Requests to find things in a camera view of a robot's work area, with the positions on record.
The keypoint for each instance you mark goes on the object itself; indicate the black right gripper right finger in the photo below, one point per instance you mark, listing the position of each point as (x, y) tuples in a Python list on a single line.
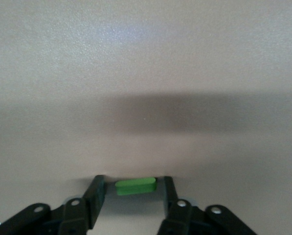
[(171, 195)]

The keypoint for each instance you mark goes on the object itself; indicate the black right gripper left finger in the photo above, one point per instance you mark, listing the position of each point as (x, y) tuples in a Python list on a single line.
[(95, 198)]

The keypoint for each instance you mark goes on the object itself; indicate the green foam letter l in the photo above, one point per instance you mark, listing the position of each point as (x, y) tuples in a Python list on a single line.
[(136, 186)]

